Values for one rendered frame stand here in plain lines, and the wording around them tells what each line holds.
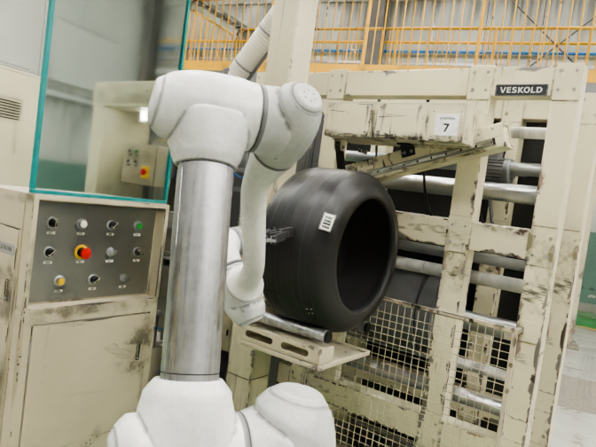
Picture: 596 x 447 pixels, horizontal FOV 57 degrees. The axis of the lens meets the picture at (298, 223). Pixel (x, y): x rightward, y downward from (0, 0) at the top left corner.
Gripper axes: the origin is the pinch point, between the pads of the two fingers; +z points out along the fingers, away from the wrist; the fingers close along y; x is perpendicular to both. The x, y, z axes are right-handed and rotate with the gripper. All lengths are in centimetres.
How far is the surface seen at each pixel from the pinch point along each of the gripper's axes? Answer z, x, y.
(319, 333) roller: 12.9, 35.8, -7.1
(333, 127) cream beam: 57, -35, 21
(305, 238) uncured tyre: 4.0, 1.4, -5.3
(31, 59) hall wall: 448, -147, 1001
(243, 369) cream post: 17, 62, 31
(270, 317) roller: 12.9, 35.7, 14.8
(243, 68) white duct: 63, -61, 79
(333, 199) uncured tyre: 13.7, -10.8, -9.2
